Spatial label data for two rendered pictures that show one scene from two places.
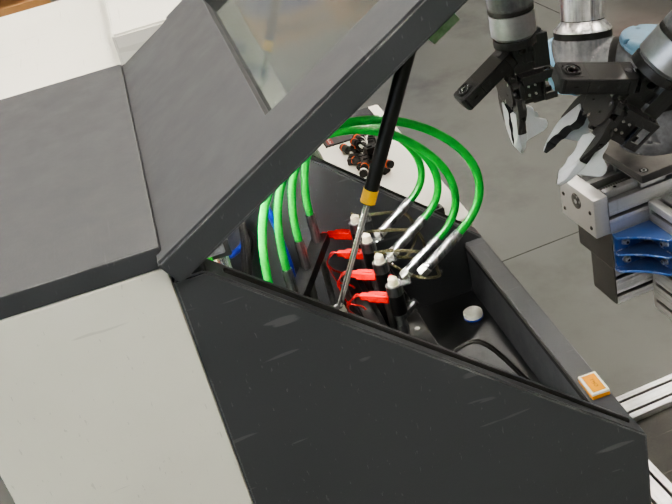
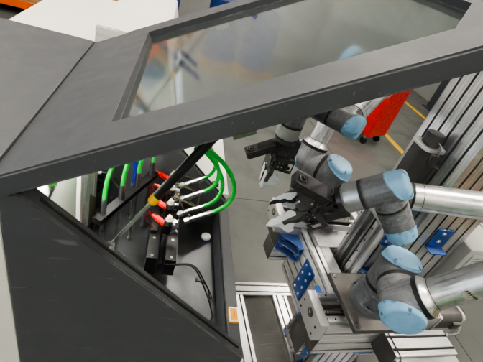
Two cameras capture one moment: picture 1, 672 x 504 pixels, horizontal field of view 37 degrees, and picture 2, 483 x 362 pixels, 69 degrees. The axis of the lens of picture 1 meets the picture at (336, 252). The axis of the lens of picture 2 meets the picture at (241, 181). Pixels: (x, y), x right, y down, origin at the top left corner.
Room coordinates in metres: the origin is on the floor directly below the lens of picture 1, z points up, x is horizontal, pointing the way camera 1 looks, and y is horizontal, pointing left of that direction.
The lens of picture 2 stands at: (0.55, -0.11, 1.91)
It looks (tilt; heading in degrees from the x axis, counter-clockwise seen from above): 34 degrees down; 350
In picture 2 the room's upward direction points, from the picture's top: 20 degrees clockwise
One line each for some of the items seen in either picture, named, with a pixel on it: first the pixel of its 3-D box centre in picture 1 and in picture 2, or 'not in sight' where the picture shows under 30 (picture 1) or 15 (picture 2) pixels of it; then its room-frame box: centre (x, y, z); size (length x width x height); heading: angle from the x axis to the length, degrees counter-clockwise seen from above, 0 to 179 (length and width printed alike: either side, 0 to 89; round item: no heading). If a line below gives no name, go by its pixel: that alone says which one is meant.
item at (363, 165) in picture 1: (367, 150); not in sight; (2.14, -0.13, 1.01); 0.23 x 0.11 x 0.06; 7
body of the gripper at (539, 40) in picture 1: (522, 68); (281, 152); (1.55, -0.38, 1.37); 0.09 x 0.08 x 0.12; 97
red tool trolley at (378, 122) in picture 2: not in sight; (367, 105); (5.29, -2.29, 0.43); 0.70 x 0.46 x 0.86; 37
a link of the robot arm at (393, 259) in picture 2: not in sight; (395, 270); (1.30, -0.80, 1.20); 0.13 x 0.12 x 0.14; 167
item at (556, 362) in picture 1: (540, 352); (222, 275); (1.42, -0.32, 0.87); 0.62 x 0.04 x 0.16; 7
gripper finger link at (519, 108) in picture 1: (517, 109); (269, 169); (1.53, -0.36, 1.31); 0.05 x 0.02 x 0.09; 7
